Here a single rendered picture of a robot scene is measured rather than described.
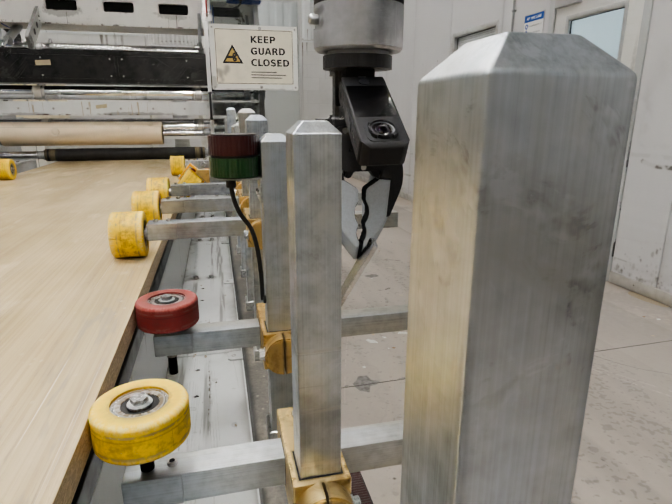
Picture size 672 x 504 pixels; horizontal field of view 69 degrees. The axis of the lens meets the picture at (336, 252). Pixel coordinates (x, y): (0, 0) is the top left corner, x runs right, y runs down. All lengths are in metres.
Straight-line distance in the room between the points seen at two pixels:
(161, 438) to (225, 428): 0.48
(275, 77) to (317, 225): 2.56
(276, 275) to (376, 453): 0.25
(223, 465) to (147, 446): 0.08
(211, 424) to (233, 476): 0.45
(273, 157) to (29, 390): 0.34
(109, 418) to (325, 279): 0.21
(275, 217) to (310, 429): 0.28
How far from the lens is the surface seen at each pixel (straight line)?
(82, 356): 0.58
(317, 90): 9.54
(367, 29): 0.50
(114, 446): 0.45
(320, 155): 0.35
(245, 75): 2.88
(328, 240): 0.36
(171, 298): 0.69
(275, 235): 0.61
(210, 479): 0.49
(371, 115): 0.46
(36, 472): 0.43
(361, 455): 0.51
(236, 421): 0.93
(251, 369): 0.92
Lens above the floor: 1.14
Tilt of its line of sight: 16 degrees down
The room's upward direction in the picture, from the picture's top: straight up
